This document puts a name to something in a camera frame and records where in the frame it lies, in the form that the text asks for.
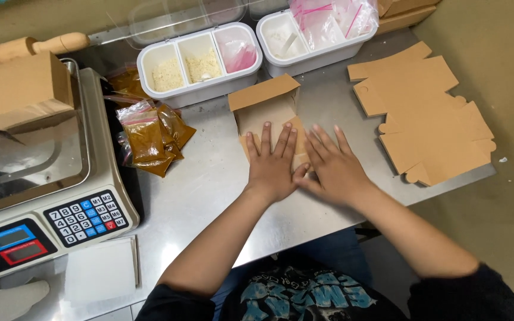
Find person's black printed shirt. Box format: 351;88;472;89
134;254;514;321

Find bundle of pink-seal plastic bags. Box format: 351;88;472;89
289;0;377;51

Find stacked cardboard boxes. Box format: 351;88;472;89
375;0;442;36

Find wooden rolling pin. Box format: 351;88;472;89
0;32;91;73

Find stack of white paper sheets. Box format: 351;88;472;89
62;235;140;309

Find white glove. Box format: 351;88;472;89
0;279;51;321

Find white plastic scoop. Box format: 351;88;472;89
279;32;300;58

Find person's right hand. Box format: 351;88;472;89
293;124;374;208

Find pink plastic bag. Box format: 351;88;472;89
220;40;258;75

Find clear plastic container lid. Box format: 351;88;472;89
127;0;247;46

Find stack of flat kraft blanks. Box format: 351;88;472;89
347;41;498;187

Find person's left hand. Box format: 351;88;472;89
245;121;311;204

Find large kraft cardboard box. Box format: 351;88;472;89
0;51;76;140

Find white container with bags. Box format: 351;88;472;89
256;9;379;78

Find digital weighing scale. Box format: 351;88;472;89
0;58;141;286

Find brown spice packet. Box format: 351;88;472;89
106;66;151;100
156;103;197;151
133;151;176;178
116;100;167;164

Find white three-compartment container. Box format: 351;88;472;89
136;22;264;109

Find small kraft cardboard box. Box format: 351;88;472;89
228;73;312;174

